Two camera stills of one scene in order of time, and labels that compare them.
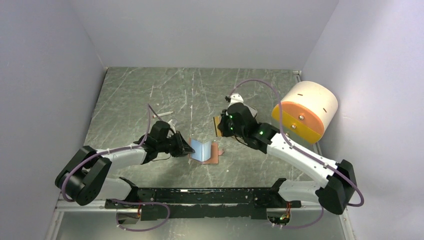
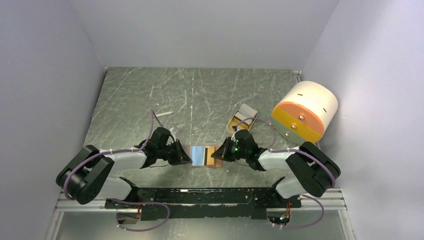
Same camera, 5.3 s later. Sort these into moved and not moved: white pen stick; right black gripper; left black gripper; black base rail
Moved: right black gripper; left black gripper
Not moved: white pen stick; black base rail
